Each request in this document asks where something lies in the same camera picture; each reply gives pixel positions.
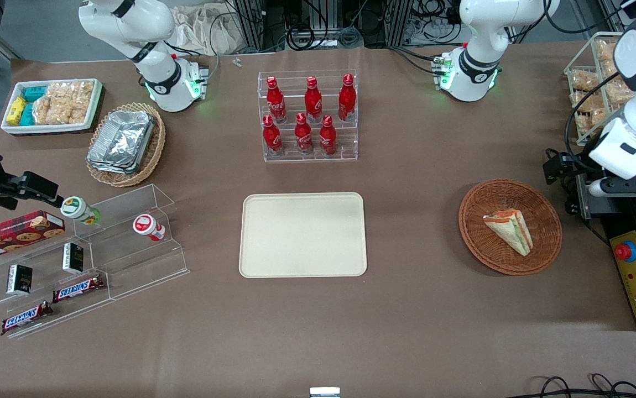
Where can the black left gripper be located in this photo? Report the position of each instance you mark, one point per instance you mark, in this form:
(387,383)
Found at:
(574,166)

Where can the triangular sandwich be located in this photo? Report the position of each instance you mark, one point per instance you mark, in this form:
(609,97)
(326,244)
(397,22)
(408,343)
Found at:
(511,232)

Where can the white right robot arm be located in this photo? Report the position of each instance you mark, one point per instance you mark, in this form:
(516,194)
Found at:
(130,22)

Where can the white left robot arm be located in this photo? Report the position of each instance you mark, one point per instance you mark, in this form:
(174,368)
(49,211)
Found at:
(478,50)

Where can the aluminium foil tray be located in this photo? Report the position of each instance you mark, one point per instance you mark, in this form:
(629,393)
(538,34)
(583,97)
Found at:
(110,168)
(124,135)

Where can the brown round wicker basket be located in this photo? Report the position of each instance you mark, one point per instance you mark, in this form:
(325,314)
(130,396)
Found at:
(489,243)

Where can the light oval wicker basket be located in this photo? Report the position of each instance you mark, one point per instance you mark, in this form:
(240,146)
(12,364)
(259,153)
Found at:
(155,149)

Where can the beige plastic tray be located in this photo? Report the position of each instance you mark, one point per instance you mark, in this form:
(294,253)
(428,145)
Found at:
(301,235)

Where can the red chocolate chip cookie box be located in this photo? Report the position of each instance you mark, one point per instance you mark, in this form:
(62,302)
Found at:
(14,235)

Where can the grey metal box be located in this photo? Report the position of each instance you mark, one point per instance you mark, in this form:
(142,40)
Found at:
(592,204)

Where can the green lid yogurt cup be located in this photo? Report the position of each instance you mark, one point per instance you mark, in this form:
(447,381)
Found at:
(77,209)

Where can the clear rice cracker packet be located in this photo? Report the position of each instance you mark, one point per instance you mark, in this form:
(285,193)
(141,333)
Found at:
(608,67)
(42,111)
(584,80)
(586,102)
(606,50)
(72,99)
(619,91)
(594,121)

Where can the white rectangular plastic container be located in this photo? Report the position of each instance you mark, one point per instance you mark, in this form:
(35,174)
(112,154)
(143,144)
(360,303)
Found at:
(47,129)

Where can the teal snack box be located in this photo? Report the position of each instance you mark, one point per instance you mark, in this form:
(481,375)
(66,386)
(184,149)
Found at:
(27,115)
(35,93)

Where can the yellow snack box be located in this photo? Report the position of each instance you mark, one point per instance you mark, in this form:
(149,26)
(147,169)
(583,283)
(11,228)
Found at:
(16,110)

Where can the black machine housing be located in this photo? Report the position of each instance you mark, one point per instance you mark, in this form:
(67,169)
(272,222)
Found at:
(622,218)

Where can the small black white box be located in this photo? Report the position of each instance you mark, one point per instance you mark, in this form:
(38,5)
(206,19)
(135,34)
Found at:
(73,258)
(19,279)

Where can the red emergency stop button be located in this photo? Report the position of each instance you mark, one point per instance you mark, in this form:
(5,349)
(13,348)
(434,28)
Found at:
(625,252)

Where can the Snickers chocolate bar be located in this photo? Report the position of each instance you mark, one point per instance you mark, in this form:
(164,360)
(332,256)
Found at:
(77,288)
(25,318)

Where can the clear acrylic stepped shelf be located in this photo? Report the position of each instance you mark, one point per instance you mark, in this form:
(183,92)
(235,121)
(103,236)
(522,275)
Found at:
(130,260)

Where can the red lid yogurt cup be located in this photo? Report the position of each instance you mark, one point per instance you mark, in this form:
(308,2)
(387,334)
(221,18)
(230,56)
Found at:
(147,226)

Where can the red cola bottle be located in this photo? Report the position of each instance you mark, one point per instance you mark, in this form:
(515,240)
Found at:
(276,102)
(327,138)
(303,137)
(272,138)
(347,99)
(312,102)

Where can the beige crumpled cloth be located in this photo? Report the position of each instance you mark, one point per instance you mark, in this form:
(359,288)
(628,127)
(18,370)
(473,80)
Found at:
(202,27)

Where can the clear acrylic bottle rack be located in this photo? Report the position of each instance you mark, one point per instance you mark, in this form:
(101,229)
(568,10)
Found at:
(307,157)

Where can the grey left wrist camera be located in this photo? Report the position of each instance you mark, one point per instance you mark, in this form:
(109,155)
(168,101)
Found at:
(622,187)

